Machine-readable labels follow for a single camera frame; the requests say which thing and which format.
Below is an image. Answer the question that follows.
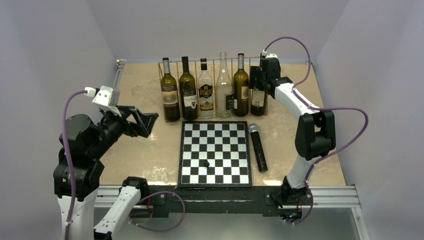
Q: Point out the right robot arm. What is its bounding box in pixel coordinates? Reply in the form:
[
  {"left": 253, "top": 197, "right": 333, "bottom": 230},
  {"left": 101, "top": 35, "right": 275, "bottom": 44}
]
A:
[{"left": 250, "top": 53, "right": 336, "bottom": 204}]

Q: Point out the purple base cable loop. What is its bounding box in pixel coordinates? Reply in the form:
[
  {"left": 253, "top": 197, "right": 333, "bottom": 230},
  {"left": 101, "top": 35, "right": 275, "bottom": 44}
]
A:
[{"left": 128, "top": 191, "right": 186, "bottom": 233}]

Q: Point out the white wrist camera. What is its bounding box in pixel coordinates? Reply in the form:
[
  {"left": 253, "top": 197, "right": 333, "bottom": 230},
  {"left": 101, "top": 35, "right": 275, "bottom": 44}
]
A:
[
  {"left": 260, "top": 50, "right": 278, "bottom": 60},
  {"left": 84, "top": 85, "right": 122, "bottom": 117}
]

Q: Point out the clear square liquor bottle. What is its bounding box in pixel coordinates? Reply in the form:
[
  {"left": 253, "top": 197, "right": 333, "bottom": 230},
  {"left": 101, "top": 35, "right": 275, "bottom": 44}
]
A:
[{"left": 197, "top": 58, "right": 215, "bottom": 119}]

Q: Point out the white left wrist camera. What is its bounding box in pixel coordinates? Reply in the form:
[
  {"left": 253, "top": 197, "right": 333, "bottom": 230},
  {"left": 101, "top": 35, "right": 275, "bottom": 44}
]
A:
[{"left": 84, "top": 85, "right": 122, "bottom": 117}]

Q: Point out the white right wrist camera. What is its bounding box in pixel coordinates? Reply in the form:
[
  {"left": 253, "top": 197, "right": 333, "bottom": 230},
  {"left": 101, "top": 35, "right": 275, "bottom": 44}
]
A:
[{"left": 260, "top": 50, "right": 278, "bottom": 60}]

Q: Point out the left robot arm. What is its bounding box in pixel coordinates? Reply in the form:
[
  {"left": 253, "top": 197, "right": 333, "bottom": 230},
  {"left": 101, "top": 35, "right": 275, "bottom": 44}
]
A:
[{"left": 53, "top": 106, "right": 159, "bottom": 240}]

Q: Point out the green Primitivo wine bottle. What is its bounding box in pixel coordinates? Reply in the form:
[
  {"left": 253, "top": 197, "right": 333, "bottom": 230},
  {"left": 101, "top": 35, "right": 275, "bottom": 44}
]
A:
[{"left": 160, "top": 57, "right": 181, "bottom": 122}]

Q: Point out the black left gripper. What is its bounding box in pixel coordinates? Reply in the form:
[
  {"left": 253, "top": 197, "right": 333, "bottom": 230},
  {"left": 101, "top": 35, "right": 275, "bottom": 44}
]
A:
[{"left": 88, "top": 103, "right": 158, "bottom": 158}]

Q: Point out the clear glass bottle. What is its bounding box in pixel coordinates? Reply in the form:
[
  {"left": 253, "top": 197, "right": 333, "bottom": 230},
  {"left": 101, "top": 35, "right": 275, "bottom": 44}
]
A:
[{"left": 215, "top": 52, "right": 234, "bottom": 118}]

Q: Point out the black white chessboard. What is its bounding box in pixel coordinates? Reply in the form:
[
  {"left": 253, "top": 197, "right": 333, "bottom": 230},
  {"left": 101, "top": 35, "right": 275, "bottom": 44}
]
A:
[{"left": 177, "top": 121, "right": 253, "bottom": 188}]

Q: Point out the gold wire wine rack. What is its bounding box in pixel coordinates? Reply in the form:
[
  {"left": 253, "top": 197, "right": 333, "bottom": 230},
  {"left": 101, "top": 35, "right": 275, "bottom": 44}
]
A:
[{"left": 157, "top": 56, "right": 270, "bottom": 119}]

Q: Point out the black handheld microphone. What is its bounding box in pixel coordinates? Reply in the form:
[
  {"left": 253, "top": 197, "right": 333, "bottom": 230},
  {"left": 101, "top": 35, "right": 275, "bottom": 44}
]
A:
[{"left": 248, "top": 123, "right": 268, "bottom": 173}]

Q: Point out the dark green wine bottle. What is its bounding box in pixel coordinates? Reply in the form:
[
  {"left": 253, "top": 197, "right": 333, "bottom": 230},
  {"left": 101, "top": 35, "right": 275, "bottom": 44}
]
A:
[{"left": 179, "top": 56, "right": 198, "bottom": 121}]

